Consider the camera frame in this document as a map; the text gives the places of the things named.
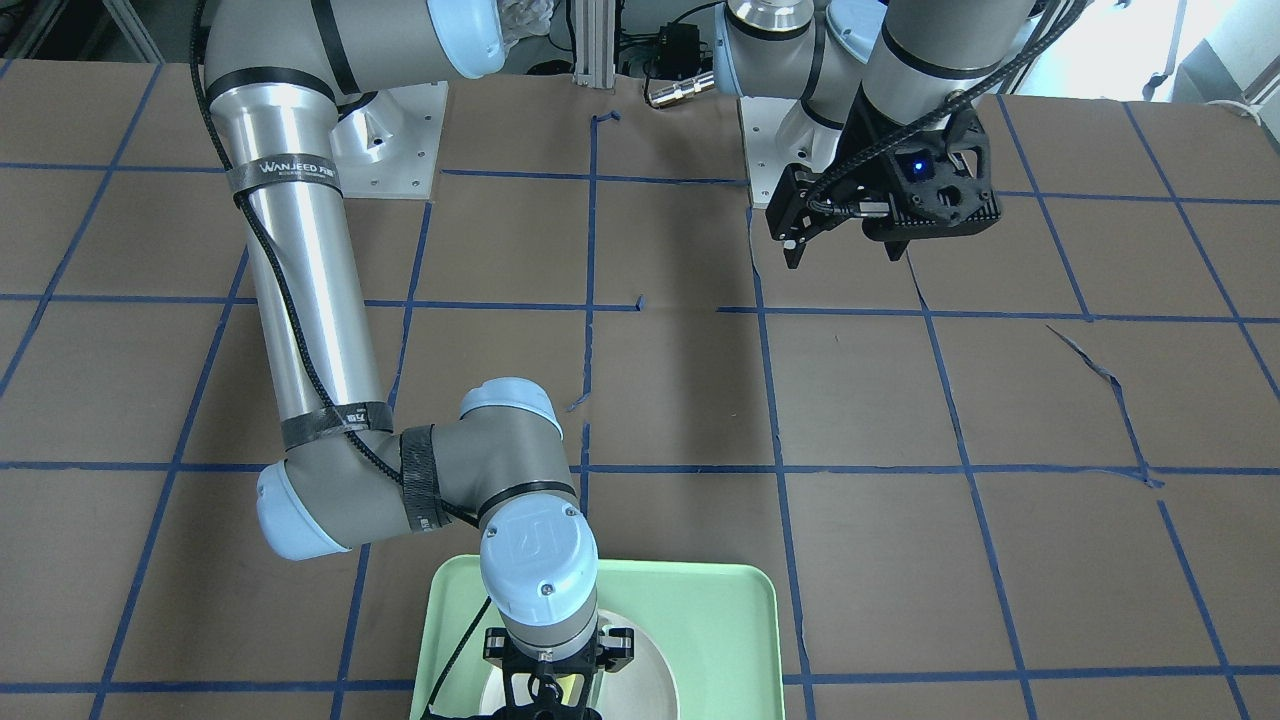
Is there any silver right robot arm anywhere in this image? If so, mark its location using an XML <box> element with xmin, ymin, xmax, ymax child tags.
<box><xmin>191</xmin><ymin>1</ymin><xmax>634</xmax><ymax>719</ymax></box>

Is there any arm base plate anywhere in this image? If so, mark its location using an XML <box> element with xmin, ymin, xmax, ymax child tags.
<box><xmin>330</xmin><ymin>81</ymin><xmax>449</xmax><ymax>200</ymax></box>
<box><xmin>739</xmin><ymin>97</ymin><xmax>841</xmax><ymax>209</ymax></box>

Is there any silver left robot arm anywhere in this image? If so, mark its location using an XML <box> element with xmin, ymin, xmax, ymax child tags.
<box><xmin>712</xmin><ymin>1</ymin><xmax>1078</xmax><ymax>269</ymax></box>

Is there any cream round plate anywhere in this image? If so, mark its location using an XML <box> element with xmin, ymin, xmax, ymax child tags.
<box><xmin>476</xmin><ymin>610</ymin><xmax>681</xmax><ymax>719</ymax></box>

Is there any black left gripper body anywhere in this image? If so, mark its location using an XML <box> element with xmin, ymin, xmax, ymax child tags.
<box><xmin>845</xmin><ymin>92</ymin><xmax>975</xmax><ymax>206</ymax></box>

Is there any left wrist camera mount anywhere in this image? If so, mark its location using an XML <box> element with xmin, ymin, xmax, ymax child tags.
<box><xmin>861</xmin><ymin>106</ymin><xmax>1002</xmax><ymax>246</ymax></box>

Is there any yellow plastic fork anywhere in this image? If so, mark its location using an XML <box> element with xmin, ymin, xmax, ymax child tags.
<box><xmin>556</xmin><ymin>674</ymin><xmax>582</xmax><ymax>708</ymax></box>

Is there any green plastic tray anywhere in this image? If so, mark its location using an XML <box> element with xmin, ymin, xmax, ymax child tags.
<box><xmin>410</xmin><ymin>555</ymin><xmax>785</xmax><ymax>719</ymax></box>

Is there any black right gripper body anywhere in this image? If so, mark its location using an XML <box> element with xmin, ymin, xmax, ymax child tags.
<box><xmin>483</xmin><ymin>626</ymin><xmax>635</xmax><ymax>719</ymax></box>

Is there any aluminium frame post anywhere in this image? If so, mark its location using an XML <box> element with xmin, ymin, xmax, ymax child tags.
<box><xmin>566</xmin><ymin>0</ymin><xmax>620</xmax><ymax>92</ymax></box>

